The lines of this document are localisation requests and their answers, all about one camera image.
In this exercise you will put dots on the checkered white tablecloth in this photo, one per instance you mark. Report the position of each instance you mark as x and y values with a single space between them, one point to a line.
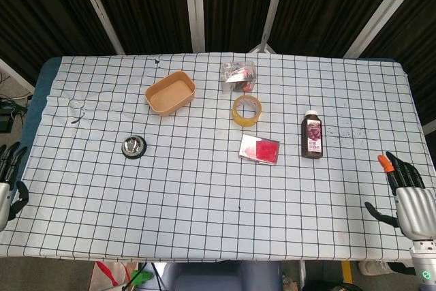
211 182

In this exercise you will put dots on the dark juice bottle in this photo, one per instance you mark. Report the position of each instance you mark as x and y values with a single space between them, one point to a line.
312 136

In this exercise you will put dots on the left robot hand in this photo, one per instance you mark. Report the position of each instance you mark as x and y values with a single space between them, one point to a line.
3 195

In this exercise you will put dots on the red and white bag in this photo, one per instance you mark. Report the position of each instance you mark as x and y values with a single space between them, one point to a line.
110 272

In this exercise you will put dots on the green plastic object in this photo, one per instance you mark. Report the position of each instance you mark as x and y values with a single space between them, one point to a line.
140 277

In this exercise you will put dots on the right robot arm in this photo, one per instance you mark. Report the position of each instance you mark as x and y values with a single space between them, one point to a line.
424 262

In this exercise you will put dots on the red and white card pack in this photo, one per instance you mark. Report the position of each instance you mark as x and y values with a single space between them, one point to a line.
259 149

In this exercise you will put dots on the clear plastic bag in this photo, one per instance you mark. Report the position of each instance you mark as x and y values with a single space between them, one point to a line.
238 77

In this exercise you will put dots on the brown paper food box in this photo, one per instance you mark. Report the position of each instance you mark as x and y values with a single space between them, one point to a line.
170 93

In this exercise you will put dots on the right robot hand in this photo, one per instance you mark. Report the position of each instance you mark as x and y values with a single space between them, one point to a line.
413 204

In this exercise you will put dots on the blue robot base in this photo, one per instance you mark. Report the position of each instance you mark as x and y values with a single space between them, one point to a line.
221 275

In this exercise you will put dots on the white shoe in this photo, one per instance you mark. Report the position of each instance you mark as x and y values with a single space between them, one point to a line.
374 267

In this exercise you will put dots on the yellow tape roll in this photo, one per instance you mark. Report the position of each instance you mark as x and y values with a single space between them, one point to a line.
247 110

